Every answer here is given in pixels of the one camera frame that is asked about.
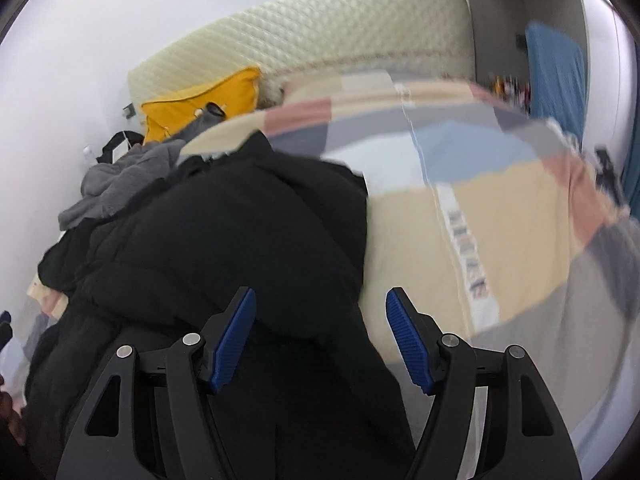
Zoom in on blue towel on chair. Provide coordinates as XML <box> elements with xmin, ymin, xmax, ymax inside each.
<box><xmin>525</xmin><ymin>21</ymin><xmax>587</xmax><ymax>143</ymax></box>

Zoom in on person right hand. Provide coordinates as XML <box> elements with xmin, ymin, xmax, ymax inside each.
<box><xmin>0</xmin><ymin>390</ymin><xmax>26</xmax><ymax>445</ymax></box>

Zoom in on patchwork checkered duvet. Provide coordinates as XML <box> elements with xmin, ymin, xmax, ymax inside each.
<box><xmin>0</xmin><ymin>70</ymin><xmax>634</xmax><ymax>476</ymax></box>

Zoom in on cream quilted headboard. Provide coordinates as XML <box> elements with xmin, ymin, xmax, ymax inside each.
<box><xmin>128</xmin><ymin>0</ymin><xmax>476</xmax><ymax>107</ymax></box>

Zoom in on black bag on nightstand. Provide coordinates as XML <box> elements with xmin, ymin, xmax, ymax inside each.
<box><xmin>96</xmin><ymin>130</ymin><xmax>144</xmax><ymax>164</ymax></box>

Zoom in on grey fleece garment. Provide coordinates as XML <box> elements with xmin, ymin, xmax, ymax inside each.
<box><xmin>58</xmin><ymin>102</ymin><xmax>226</xmax><ymax>232</ymax></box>

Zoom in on wall socket panel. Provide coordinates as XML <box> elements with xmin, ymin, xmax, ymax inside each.
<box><xmin>122</xmin><ymin>103</ymin><xmax>136</xmax><ymax>119</ymax></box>

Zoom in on black puffer jacket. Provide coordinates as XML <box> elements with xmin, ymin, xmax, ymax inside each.
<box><xmin>23</xmin><ymin>133</ymin><xmax>414</xmax><ymax>479</ymax></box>

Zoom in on yellow pillow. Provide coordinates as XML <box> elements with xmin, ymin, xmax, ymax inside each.
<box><xmin>141</xmin><ymin>66</ymin><xmax>262</xmax><ymax>143</ymax></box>

